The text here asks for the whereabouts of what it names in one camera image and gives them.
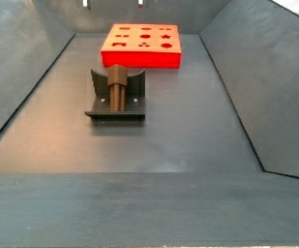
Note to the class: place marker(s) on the dark grey curved fixture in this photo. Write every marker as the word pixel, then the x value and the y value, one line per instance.
pixel 135 98

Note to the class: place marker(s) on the brown three prong object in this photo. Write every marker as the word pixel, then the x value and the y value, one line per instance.
pixel 116 83

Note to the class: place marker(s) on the red foam shape board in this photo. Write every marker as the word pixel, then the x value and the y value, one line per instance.
pixel 143 45

